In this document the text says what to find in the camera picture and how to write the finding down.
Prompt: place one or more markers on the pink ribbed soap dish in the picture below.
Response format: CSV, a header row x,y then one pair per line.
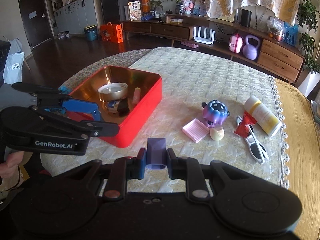
x,y
196,131

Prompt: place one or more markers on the red tin box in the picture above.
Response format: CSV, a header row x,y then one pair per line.
x,y
145,120

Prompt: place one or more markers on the blue waste bin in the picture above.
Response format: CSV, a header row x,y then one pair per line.
x,y
90,33

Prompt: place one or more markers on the person's left hand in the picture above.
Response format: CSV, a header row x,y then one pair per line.
x,y
12,163

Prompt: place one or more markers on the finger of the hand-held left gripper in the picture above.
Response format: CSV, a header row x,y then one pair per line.
x,y
80,106
100,128

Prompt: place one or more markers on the flat pink box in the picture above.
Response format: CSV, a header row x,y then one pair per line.
x,y
190,44

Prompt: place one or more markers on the orange gift bag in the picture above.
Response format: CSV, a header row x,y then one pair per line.
x,y
111,33

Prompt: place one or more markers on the pink toy suitcase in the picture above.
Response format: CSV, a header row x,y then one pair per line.
x,y
235,43

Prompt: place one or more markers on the blue picture frame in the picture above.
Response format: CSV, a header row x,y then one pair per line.
x,y
291,35

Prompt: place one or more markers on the pink doll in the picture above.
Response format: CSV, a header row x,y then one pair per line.
x,y
188,1

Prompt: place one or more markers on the round gold tin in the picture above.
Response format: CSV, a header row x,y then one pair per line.
x,y
112,95

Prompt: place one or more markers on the white sunglasses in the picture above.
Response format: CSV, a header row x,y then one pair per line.
x,y
257,151

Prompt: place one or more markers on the purple hexagonal box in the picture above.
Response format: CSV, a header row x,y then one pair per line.
x,y
156,152

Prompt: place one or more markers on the white wall cabinets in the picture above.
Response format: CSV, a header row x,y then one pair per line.
x,y
75,15

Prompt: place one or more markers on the white plastic bag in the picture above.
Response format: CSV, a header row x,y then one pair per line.
x,y
13,62

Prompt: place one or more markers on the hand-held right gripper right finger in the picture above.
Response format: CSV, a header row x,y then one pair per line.
x,y
172,165

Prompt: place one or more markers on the cream round ball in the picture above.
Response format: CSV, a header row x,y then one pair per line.
x,y
217,133

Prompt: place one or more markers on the white router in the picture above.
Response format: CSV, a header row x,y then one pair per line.
x,y
203,38

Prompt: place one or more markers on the black cylindrical speaker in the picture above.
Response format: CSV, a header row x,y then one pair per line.
x,y
246,18

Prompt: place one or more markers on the small potted grass plant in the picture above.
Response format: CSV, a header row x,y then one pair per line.
x,y
153,6

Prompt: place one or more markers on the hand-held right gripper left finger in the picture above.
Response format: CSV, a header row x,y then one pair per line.
x,y
141,165

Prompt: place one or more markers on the small white box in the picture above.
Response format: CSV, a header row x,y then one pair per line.
x,y
174,20

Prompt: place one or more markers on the white yellow bottle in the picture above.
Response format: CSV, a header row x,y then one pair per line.
x,y
265,116

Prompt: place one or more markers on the small blue label jar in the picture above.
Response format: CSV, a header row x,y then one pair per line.
x,y
115,106

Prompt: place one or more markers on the dark wooden door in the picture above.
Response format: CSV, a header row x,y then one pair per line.
x,y
32,17

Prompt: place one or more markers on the black mini fridge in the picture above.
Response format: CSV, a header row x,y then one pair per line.
x,y
112,7

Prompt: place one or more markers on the tall potted tree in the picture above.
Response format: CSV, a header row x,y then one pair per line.
x,y
308,42

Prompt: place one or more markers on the red snack packet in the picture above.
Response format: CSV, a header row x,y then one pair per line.
x,y
243,127

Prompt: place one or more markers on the purple kettlebell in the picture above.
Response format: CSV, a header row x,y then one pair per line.
x,y
250,50

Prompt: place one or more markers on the white quilted table mat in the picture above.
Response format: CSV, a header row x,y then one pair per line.
x,y
200,75

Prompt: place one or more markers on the clear bag of snacks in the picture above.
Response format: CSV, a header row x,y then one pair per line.
x,y
275,28

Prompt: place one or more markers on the yellow woven table mat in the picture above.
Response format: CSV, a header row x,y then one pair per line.
x,y
300,155

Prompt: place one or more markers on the purple blue spotted toy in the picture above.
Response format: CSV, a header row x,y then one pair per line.
x,y
215,111

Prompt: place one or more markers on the wooden television console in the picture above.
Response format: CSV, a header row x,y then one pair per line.
x,y
275,55

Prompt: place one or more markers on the pink tube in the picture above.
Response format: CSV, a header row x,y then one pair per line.
x,y
137,95

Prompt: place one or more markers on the black teapot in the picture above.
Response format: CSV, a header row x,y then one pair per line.
x,y
169,12

